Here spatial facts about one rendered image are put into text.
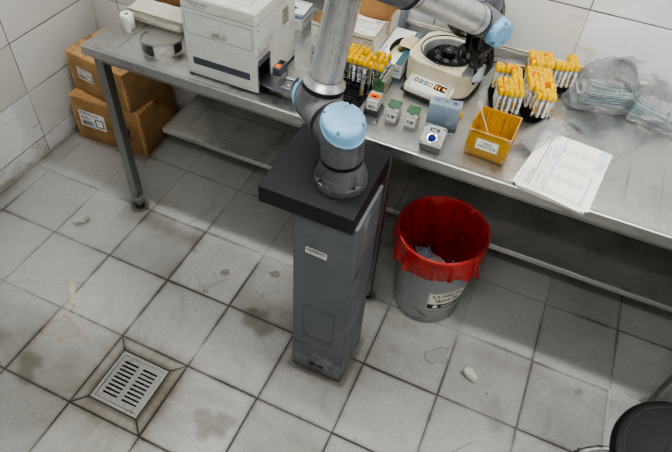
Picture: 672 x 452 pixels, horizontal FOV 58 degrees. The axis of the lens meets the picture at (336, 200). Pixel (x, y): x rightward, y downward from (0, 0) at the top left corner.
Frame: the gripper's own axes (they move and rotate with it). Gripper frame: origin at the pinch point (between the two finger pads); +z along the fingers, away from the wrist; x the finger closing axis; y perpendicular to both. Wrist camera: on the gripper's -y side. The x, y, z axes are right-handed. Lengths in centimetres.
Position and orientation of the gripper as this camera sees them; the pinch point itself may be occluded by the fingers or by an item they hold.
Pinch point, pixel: (475, 80)
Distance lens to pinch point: 194.7
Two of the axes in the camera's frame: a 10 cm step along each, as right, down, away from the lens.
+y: -7.2, 4.9, -4.9
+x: 6.9, 5.3, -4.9
